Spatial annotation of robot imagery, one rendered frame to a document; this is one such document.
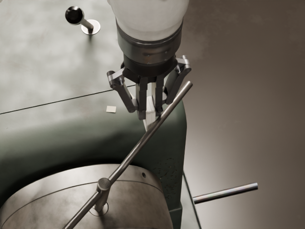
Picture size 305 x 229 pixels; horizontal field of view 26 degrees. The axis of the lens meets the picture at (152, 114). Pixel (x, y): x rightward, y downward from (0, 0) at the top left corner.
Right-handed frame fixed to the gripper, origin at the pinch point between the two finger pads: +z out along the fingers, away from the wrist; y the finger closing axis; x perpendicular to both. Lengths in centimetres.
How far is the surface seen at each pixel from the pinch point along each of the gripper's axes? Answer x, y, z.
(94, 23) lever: 25.1, -4.5, 4.8
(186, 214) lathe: 10, 14, 76
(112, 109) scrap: 5.5, -5.3, 4.9
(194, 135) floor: 62, 34, 130
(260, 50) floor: 94, 73, 130
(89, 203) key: -13.3, -12.9, -0.4
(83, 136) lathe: 2.2, -11.3, 6.3
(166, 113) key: -0.8, 2.8, -0.7
